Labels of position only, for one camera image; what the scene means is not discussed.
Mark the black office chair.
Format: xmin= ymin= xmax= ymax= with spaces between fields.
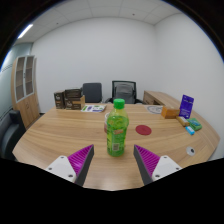
xmin=81 ymin=82 xmax=104 ymax=104

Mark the green flat box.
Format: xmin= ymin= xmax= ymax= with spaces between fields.
xmin=186 ymin=117 xmax=203 ymax=132

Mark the small tan box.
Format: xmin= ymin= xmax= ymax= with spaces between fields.
xmin=175 ymin=115 xmax=190 ymax=127

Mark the wooden side desk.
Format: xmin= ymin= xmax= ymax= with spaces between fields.
xmin=142 ymin=90 xmax=183 ymax=108

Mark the wooden glass-door shelf cabinet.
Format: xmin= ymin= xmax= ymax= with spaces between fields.
xmin=10 ymin=54 xmax=41 ymax=129

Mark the small dark brown box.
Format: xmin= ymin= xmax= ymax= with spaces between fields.
xmin=53 ymin=90 xmax=66 ymax=110

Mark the purple upright package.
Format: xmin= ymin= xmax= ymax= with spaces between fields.
xmin=178 ymin=94 xmax=195 ymax=120

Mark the white and green leaflet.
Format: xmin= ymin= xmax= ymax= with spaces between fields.
xmin=80 ymin=104 xmax=107 ymax=113

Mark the flat round red coaster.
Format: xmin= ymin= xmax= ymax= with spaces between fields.
xmin=135 ymin=124 xmax=153 ymax=136

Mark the round grey cable grommet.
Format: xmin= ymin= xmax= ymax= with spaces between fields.
xmin=185 ymin=146 xmax=196 ymax=157

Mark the round grey and white pad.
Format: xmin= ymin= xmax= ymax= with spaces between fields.
xmin=145 ymin=104 xmax=164 ymax=115

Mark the grey mesh-back office chair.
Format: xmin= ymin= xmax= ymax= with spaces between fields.
xmin=105 ymin=80 xmax=144 ymax=105

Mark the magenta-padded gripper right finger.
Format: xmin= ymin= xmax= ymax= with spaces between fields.
xmin=133 ymin=144 xmax=184 ymax=186

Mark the orange-brown box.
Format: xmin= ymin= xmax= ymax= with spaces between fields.
xmin=160 ymin=105 xmax=181 ymax=120

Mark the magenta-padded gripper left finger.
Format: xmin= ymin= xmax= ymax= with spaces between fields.
xmin=44 ymin=143 xmax=95 ymax=188

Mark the green drink bottle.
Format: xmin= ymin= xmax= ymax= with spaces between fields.
xmin=105 ymin=98 xmax=130 ymax=158

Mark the small blue box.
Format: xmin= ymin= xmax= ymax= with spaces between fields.
xmin=184 ymin=125 xmax=196 ymax=136

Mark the black armchair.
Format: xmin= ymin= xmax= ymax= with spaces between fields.
xmin=0 ymin=109 xmax=27 ymax=161

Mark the brown cardboard box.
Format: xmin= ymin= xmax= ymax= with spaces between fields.
xmin=64 ymin=95 xmax=86 ymax=111

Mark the black box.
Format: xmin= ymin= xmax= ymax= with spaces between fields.
xmin=64 ymin=87 xmax=83 ymax=100

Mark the long ceiling light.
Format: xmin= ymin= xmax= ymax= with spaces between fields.
xmin=17 ymin=23 xmax=34 ymax=40

